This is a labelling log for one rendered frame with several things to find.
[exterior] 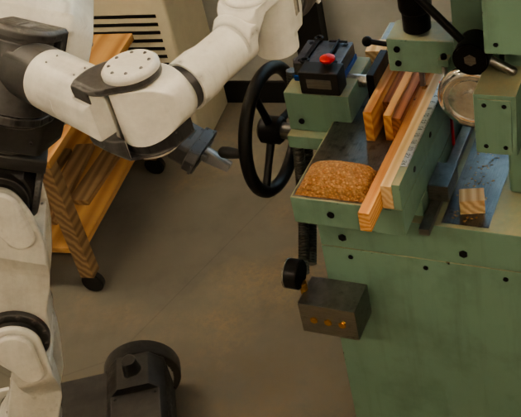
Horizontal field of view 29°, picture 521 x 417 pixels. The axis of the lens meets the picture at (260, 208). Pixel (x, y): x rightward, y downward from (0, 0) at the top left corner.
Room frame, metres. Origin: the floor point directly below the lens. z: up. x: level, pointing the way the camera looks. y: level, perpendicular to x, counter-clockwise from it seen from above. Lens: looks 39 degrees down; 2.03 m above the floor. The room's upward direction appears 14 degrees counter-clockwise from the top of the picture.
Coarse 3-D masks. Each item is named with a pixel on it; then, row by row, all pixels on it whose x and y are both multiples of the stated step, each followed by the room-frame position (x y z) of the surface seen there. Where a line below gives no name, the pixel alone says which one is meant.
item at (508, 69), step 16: (416, 0) 1.43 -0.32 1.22; (432, 16) 1.42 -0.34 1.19; (448, 32) 1.41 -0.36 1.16; (464, 32) 1.42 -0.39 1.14; (480, 32) 1.40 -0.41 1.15; (464, 48) 1.37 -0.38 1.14; (480, 48) 1.36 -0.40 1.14; (464, 64) 1.38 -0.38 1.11; (480, 64) 1.36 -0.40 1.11; (496, 64) 1.37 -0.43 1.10
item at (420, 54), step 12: (396, 24) 1.62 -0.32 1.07; (432, 24) 1.59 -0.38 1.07; (396, 36) 1.58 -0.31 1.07; (408, 36) 1.57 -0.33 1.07; (420, 36) 1.56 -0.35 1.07; (432, 36) 1.55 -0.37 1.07; (444, 36) 1.54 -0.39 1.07; (396, 48) 1.57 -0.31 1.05; (408, 48) 1.56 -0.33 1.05; (420, 48) 1.55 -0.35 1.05; (432, 48) 1.54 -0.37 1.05; (444, 48) 1.52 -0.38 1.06; (396, 60) 1.57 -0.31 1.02; (408, 60) 1.56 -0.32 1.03; (420, 60) 1.55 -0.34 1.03; (432, 60) 1.54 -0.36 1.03; (420, 72) 1.55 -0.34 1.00; (432, 72) 1.54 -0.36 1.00
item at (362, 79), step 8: (376, 56) 1.65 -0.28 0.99; (384, 56) 1.64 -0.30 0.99; (376, 64) 1.62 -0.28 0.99; (384, 64) 1.64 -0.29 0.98; (368, 72) 1.60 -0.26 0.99; (376, 72) 1.60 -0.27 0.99; (360, 80) 1.64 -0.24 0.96; (368, 80) 1.59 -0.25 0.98; (376, 80) 1.60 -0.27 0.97; (368, 88) 1.59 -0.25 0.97
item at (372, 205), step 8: (416, 96) 1.57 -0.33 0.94; (408, 112) 1.52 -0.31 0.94; (408, 120) 1.50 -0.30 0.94; (400, 128) 1.48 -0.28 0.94; (400, 136) 1.46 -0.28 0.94; (392, 144) 1.44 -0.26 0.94; (392, 152) 1.42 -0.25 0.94; (384, 160) 1.40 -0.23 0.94; (392, 160) 1.40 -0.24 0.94; (384, 168) 1.38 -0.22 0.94; (376, 176) 1.36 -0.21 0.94; (384, 176) 1.36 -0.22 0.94; (376, 184) 1.34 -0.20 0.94; (368, 192) 1.33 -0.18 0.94; (376, 192) 1.32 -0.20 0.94; (368, 200) 1.30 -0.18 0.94; (376, 200) 1.31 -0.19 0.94; (360, 208) 1.29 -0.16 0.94; (368, 208) 1.28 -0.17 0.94; (376, 208) 1.30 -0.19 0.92; (360, 216) 1.28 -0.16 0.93; (368, 216) 1.27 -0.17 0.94; (376, 216) 1.30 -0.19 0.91; (360, 224) 1.28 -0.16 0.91; (368, 224) 1.27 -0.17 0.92
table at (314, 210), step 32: (384, 32) 1.89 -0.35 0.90; (352, 128) 1.57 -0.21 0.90; (384, 128) 1.55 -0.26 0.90; (448, 128) 1.55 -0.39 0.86; (320, 160) 1.50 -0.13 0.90; (352, 160) 1.48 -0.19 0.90; (416, 192) 1.37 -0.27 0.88; (320, 224) 1.39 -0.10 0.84; (352, 224) 1.36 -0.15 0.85; (384, 224) 1.32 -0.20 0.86
